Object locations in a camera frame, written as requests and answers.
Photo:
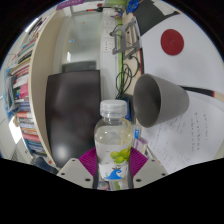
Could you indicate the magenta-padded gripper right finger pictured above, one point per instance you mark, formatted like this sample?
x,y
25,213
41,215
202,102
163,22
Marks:
x,y
151,170

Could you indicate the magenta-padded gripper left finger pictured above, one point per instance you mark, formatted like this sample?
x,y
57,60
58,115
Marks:
x,y
73,170

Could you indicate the clear plastic water bottle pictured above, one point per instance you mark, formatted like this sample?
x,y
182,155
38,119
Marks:
x,y
112,140

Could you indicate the handwritten white paper sheet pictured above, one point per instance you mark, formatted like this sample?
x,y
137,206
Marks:
x,y
186,140

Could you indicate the black computer monitor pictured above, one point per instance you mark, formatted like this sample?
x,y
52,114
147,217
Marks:
x,y
73,116

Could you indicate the small blue box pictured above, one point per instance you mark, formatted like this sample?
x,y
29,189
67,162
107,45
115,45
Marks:
x,y
128,110

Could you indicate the grey cup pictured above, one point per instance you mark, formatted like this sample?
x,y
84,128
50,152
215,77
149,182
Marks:
x,y
170,100

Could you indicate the flat round red coaster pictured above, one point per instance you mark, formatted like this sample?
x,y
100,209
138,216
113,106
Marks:
x,y
172,42

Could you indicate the grey metal laptop stand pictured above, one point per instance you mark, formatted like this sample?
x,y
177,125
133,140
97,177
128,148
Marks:
x,y
125,40

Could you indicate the purple hanging banner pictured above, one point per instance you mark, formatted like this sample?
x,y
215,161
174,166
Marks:
x,y
70,4

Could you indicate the wall shelf with books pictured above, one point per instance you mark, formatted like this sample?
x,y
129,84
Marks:
x,y
41,86

